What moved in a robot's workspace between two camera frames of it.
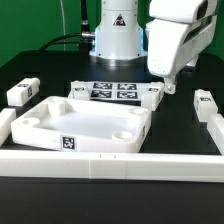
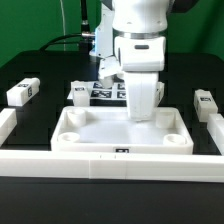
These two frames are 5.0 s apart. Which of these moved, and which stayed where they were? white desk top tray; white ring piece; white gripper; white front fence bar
Moved: white gripper; white desk top tray
Stayed: white front fence bar; white ring piece
